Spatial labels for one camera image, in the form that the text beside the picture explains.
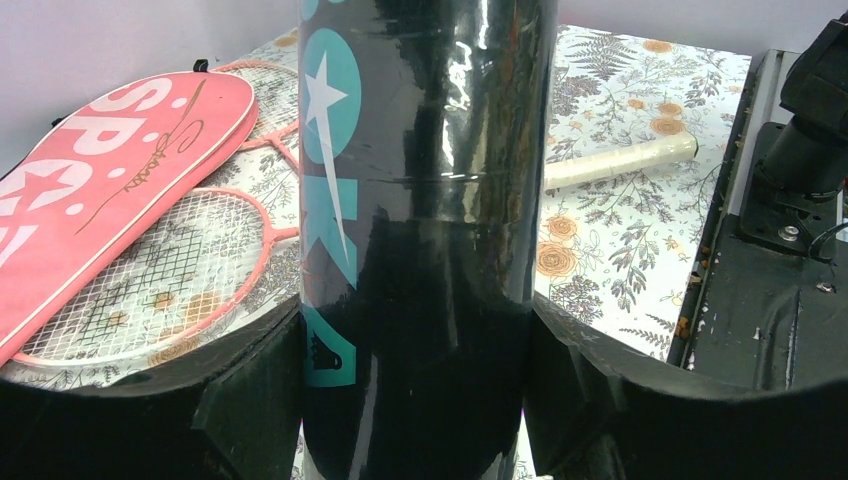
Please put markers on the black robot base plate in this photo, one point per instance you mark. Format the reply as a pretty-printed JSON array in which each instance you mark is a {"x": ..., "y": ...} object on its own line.
[{"x": 771, "y": 312}]

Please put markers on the pink badminton racket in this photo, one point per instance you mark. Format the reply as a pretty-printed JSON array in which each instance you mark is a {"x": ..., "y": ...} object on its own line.
[
  {"x": 276, "y": 90},
  {"x": 190, "y": 269}
]

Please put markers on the black shuttlecock tube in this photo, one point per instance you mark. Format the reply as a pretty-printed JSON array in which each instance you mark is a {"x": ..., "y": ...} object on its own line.
[{"x": 422, "y": 137}]

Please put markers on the pink racket bag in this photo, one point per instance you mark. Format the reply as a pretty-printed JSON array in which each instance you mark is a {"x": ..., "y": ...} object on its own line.
[{"x": 101, "y": 177}]

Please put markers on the floral fern tablecloth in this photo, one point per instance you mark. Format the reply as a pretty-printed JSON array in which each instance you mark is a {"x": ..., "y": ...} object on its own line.
[{"x": 614, "y": 252}]

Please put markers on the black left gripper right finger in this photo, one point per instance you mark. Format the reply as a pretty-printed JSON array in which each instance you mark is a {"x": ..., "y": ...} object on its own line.
[{"x": 595, "y": 408}]

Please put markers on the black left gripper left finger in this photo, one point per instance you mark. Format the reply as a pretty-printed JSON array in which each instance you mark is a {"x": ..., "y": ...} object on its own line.
[{"x": 230, "y": 409}]

